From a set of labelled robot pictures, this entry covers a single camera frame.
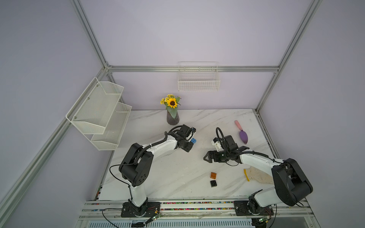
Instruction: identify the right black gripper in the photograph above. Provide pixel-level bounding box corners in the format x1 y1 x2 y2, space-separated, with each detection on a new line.
204 149 230 162

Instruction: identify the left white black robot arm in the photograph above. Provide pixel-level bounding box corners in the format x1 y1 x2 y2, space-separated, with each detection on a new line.
118 124 196 207

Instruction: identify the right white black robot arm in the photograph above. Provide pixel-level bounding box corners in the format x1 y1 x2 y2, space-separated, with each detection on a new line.
203 135 313 211

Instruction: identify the orange lego brick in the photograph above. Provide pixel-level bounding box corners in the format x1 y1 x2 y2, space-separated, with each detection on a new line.
210 172 217 180

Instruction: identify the black lego brick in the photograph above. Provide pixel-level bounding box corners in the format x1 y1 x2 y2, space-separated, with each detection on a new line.
210 180 217 188

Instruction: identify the sunflower in grey vase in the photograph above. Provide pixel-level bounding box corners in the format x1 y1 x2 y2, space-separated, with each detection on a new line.
160 94 181 125

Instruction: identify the white mesh two-tier shelf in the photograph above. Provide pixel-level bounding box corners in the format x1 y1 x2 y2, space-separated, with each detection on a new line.
66 78 132 151

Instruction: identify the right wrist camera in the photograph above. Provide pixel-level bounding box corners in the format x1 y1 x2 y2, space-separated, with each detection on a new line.
212 137 224 152

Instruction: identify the yellow handled brush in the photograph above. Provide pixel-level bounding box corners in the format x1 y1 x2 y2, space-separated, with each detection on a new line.
244 169 250 182

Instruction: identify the purple trowel pink handle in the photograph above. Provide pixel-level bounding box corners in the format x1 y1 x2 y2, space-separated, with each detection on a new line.
234 120 248 144

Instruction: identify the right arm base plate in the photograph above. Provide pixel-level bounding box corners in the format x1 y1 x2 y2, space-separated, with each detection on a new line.
233 200 274 216

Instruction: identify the white wire wall basket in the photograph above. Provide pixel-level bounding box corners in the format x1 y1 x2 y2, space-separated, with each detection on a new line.
178 61 221 92

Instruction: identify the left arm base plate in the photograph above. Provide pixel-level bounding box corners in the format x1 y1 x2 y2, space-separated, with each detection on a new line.
121 201 161 218

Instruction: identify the aluminium frame rail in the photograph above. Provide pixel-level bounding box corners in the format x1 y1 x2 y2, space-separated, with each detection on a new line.
78 199 315 221

